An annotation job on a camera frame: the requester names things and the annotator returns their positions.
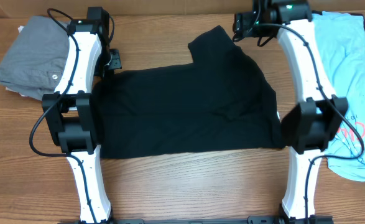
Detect black t-shirt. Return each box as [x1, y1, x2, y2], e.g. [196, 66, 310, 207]
[93, 26, 285, 159]

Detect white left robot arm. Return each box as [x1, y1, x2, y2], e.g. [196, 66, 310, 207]
[40, 7, 122, 223]

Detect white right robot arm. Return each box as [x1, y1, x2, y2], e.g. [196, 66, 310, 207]
[233, 0, 348, 224]

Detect folded grey shorts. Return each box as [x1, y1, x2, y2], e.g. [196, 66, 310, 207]
[0, 16, 69, 100]

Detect light blue printed t-shirt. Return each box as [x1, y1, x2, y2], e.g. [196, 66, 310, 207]
[313, 11, 365, 182]

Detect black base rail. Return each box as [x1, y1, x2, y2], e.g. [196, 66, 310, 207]
[57, 215, 334, 224]

